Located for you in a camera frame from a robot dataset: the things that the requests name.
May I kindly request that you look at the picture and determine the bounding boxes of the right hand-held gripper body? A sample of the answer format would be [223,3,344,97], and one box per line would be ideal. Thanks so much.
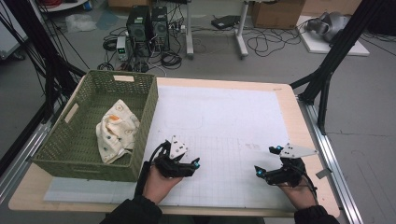
[262,143,318,189]

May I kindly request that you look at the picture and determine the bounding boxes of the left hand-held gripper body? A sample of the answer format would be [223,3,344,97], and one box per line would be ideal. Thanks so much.
[152,134,192,179]

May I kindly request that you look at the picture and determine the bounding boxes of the cream printed cloth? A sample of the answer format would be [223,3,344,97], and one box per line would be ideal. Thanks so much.
[95,98,141,165]

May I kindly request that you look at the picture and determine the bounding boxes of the green woven plastic basket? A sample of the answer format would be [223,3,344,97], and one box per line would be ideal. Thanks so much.
[32,69,160,183]

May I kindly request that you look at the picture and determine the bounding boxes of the person's left hand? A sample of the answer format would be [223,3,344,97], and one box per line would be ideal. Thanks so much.
[142,164,185,205]

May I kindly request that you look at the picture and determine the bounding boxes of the person's right hand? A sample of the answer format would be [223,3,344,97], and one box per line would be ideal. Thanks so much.
[278,178,318,210]

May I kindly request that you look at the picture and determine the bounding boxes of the white grid mat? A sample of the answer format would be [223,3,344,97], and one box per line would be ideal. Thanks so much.
[43,85,297,210]

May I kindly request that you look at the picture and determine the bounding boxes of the white floor board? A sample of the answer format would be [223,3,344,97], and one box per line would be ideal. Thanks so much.
[297,15,371,57]

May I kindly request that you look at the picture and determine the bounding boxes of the white desk leg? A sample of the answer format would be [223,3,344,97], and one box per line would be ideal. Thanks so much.
[234,0,250,60]
[185,0,196,60]

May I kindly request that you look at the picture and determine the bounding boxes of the grey bench power supply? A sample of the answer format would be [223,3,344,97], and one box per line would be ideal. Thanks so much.
[116,35,130,62]

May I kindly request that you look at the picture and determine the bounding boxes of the brown cardboard box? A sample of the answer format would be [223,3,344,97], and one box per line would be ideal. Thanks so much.
[250,0,307,30]

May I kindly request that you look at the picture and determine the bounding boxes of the white power strip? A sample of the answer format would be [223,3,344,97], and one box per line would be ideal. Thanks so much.
[169,23,187,34]

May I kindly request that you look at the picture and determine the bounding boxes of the grey robot head shell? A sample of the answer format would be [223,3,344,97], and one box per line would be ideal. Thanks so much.
[304,11,351,43]

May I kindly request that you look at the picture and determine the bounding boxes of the flat black device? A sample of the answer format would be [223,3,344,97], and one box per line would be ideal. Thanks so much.
[210,14,241,31]

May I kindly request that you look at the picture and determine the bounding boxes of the slim black computer tower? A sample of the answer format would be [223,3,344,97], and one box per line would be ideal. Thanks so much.
[150,6,171,52]

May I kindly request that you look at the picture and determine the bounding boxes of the large black computer tower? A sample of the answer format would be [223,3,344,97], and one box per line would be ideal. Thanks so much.
[125,5,153,58]

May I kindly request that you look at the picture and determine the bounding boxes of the teal sheet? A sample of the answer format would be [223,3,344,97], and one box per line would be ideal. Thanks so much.
[95,10,120,32]

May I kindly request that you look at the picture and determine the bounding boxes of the clear plastic bag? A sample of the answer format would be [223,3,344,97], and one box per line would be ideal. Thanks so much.
[64,12,98,34]

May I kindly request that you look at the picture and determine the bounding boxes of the white cabinet on wheels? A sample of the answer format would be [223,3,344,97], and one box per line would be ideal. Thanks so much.
[0,0,29,62]

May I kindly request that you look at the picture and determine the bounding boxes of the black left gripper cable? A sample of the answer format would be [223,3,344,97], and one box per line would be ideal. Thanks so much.
[134,140,172,198]

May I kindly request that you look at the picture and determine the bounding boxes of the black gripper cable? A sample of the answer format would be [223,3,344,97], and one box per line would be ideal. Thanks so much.
[298,167,319,206]
[134,140,172,198]

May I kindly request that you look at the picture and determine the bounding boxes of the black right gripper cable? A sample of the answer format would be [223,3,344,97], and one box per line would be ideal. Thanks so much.
[298,167,319,206]

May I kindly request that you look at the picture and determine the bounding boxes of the grey metal bracket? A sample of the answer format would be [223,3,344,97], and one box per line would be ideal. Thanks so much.
[315,168,333,180]

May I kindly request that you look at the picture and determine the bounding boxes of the aluminium frame rail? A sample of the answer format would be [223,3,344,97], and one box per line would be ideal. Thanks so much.
[298,98,364,224]
[0,120,52,203]

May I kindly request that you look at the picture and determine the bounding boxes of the black coiled cable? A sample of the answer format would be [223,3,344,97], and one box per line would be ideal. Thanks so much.
[96,62,116,72]
[102,36,119,52]
[160,50,183,70]

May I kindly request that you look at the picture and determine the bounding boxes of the tangled black floor cable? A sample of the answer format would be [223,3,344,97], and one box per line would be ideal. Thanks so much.
[247,26,307,58]

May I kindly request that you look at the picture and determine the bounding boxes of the black frame bar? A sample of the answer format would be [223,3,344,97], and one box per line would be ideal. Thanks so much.
[0,104,48,176]

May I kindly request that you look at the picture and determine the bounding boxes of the black frame stand with cables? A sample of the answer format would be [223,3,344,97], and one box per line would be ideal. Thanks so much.
[0,0,87,124]

